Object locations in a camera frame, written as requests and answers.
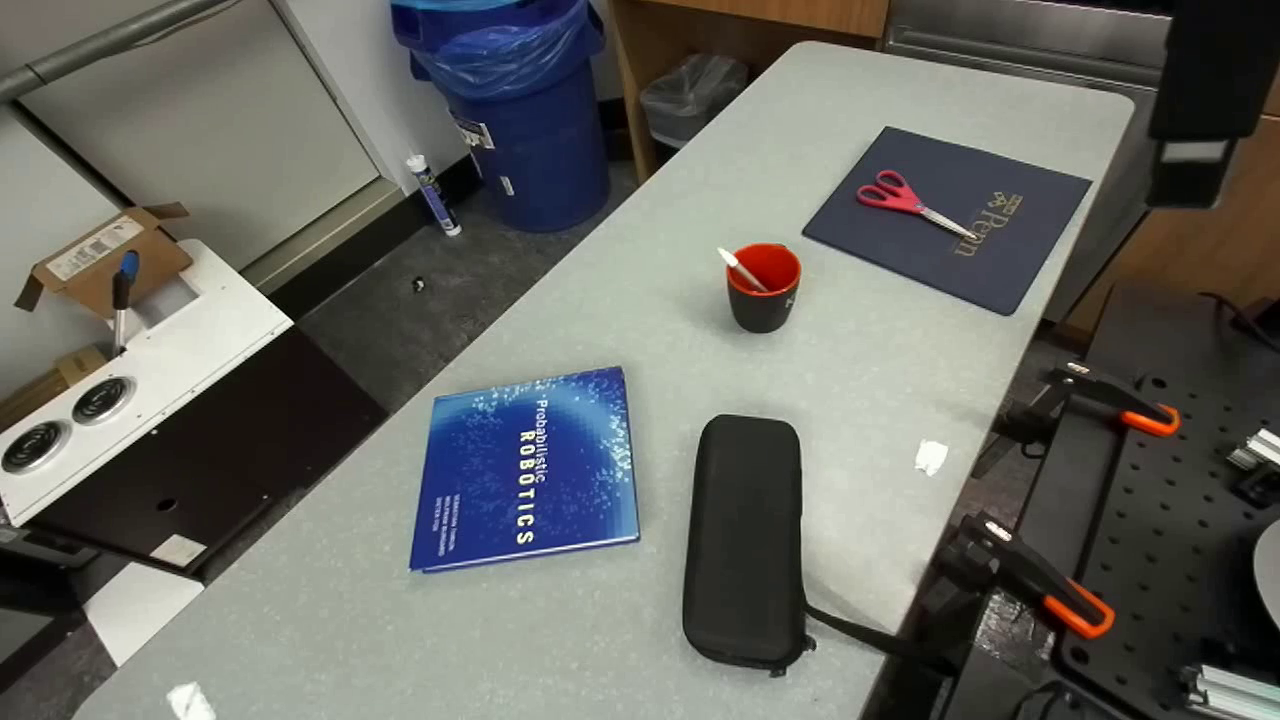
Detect blue trash bin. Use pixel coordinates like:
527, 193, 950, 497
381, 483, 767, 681
387, 0, 607, 230

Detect red handled scissors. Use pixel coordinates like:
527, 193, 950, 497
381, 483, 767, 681
855, 168, 972, 241

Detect black orange clamp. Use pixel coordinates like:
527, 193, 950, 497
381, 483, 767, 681
955, 516, 1117, 641
1027, 360, 1183, 441

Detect black hanging device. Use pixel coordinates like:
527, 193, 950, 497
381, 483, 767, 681
1146, 0, 1280, 206

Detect cardboard box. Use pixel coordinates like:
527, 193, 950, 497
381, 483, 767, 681
15, 206, 192, 319

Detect white marker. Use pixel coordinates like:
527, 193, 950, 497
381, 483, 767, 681
714, 246, 767, 290

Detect lower black orange clamp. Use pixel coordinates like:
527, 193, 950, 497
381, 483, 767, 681
955, 516, 1117, 641

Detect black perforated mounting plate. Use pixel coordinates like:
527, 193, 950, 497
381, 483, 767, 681
1059, 288, 1280, 720

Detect dark blue mat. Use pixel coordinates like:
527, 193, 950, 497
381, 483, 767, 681
802, 127, 1087, 317

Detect blue robotics book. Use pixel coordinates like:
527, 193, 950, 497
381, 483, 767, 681
409, 369, 641, 571

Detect white low cabinet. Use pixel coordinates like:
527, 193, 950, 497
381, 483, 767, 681
0, 237, 296, 533

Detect upper black orange clamp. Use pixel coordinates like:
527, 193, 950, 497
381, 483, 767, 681
1027, 360, 1183, 441

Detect red and black mug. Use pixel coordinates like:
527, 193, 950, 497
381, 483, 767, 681
729, 244, 798, 330

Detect black zipper case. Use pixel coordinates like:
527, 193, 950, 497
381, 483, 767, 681
684, 417, 810, 674

